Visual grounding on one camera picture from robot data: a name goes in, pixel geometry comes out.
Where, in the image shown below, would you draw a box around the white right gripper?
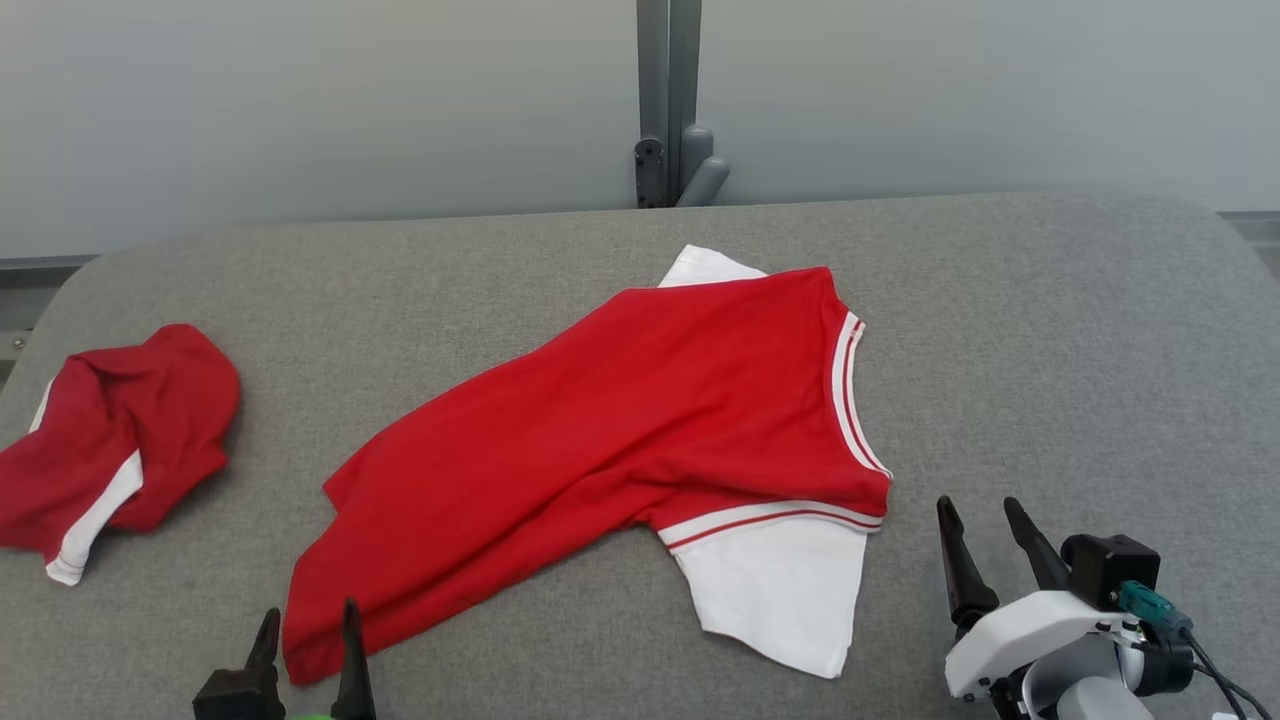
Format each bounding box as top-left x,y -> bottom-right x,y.
936,495 -> 1141,701

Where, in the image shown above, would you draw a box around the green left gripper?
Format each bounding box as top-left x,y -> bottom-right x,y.
245,597 -> 378,720

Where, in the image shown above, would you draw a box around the red shorts with white stripe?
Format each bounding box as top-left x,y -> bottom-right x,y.
0,323 -> 242,587

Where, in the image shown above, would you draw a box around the red white t-shirt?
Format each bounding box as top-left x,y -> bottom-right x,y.
283,244 -> 893,687

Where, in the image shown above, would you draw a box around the teal right camera connector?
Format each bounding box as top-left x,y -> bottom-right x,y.
1118,581 -> 1193,633

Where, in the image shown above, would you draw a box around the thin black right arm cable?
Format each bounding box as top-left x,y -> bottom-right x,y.
1180,625 -> 1280,720

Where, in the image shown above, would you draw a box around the grey metal post with bracket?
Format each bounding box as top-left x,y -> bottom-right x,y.
634,0 -> 731,209

